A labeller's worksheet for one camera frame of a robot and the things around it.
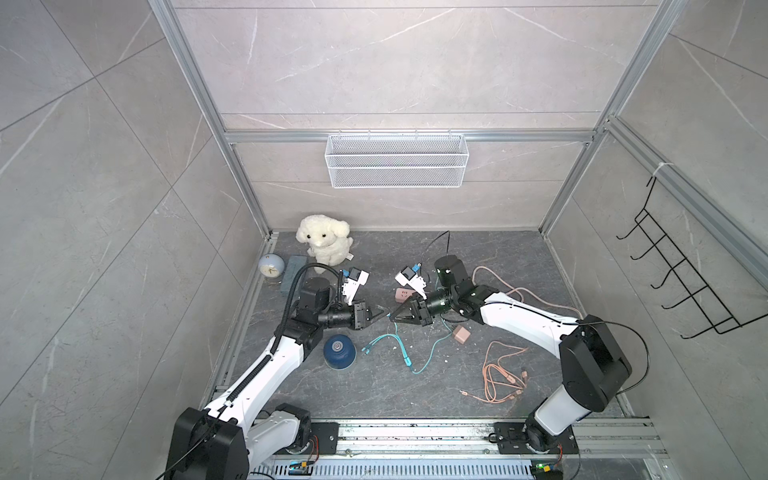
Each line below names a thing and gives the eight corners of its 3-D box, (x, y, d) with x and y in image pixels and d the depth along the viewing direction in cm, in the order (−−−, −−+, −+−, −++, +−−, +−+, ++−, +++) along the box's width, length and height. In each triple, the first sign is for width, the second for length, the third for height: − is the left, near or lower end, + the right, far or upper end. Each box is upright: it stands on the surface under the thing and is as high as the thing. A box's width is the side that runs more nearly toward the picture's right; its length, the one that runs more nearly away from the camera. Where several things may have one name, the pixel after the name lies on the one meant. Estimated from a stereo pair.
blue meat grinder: (329, 374, 86) (322, 360, 77) (332, 350, 90) (326, 334, 82) (355, 374, 86) (351, 360, 77) (357, 350, 90) (353, 334, 82)
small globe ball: (265, 282, 107) (257, 268, 100) (270, 268, 111) (262, 253, 104) (283, 282, 107) (276, 268, 100) (287, 268, 111) (280, 253, 104)
